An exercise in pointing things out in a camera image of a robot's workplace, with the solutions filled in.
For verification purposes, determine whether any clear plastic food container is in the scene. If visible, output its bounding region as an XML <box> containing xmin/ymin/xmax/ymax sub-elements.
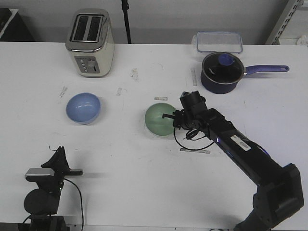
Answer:
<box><xmin>192</xmin><ymin>31</ymin><xmax>243</xmax><ymax>53</ymax></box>

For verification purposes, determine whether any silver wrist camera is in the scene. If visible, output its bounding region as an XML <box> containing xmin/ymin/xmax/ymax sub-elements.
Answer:
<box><xmin>25</xmin><ymin>168</ymin><xmax>55</xmax><ymax>182</ymax></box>

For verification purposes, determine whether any blue bowl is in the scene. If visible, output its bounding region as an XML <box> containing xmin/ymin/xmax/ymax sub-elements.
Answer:
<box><xmin>66</xmin><ymin>92</ymin><xmax>101</xmax><ymax>125</ymax></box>

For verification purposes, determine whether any dark blue saucepan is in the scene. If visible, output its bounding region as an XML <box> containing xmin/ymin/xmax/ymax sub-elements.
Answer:
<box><xmin>200</xmin><ymin>64</ymin><xmax>290</xmax><ymax>94</ymax></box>

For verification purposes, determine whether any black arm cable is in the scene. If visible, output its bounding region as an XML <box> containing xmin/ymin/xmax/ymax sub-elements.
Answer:
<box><xmin>173</xmin><ymin>127</ymin><xmax>216</xmax><ymax>152</ymax></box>
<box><xmin>63</xmin><ymin>178</ymin><xmax>85</xmax><ymax>231</ymax></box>

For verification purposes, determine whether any green bowl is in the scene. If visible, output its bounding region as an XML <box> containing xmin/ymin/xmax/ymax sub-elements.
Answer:
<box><xmin>145</xmin><ymin>103</ymin><xmax>176</xmax><ymax>136</ymax></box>

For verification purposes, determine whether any glass pot lid blue knob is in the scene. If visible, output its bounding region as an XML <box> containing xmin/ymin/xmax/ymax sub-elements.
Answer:
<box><xmin>203</xmin><ymin>52</ymin><xmax>244</xmax><ymax>84</ymax></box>

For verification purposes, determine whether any black tripod pole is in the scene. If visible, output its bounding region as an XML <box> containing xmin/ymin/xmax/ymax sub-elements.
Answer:
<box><xmin>121</xmin><ymin>0</ymin><xmax>132</xmax><ymax>44</ymax></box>

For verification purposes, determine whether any cream and chrome toaster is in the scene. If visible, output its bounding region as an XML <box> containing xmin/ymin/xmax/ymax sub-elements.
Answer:
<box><xmin>65</xmin><ymin>8</ymin><xmax>115</xmax><ymax>78</ymax></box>

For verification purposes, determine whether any white crumpled object on shelf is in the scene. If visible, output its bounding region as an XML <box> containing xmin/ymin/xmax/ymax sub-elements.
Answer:
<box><xmin>296</xmin><ymin>35</ymin><xmax>308</xmax><ymax>46</ymax></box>

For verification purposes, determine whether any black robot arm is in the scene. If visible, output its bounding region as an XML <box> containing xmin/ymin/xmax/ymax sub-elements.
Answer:
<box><xmin>24</xmin><ymin>146</ymin><xmax>84</xmax><ymax>231</ymax></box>
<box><xmin>162</xmin><ymin>91</ymin><xmax>304</xmax><ymax>231</ymax></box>

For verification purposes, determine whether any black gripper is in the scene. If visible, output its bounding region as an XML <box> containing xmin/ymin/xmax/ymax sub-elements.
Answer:
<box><xmin>37</xmin><ymin>146</ymin><xmax>83</xmax><ymax>193</ymax></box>
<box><xmin>162</xmin><ymin>110</ymin><xmax>200</xmax><ymax>130</ymax></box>

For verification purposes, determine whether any white slotted shelf rack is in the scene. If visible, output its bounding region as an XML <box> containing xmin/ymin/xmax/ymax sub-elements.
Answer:
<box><xmin>265</xmin><ymin>0</ymin><xmax>308</xmax><ymax>45</ymax></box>

